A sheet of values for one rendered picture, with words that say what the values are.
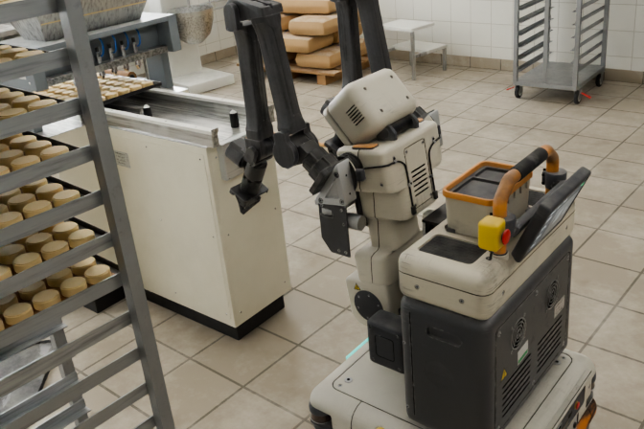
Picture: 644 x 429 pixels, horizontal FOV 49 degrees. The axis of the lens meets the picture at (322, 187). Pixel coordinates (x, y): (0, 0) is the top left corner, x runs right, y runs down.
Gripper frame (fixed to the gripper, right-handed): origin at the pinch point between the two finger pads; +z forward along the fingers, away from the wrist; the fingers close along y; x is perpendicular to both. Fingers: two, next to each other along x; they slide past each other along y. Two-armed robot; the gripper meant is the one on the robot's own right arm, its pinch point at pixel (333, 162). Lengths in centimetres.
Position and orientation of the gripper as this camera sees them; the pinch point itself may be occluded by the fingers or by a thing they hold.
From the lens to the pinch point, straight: 240.8
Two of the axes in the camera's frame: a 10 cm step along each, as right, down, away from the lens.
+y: -6.2, 3.7, -6.9
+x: 7.3, 5.8, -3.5
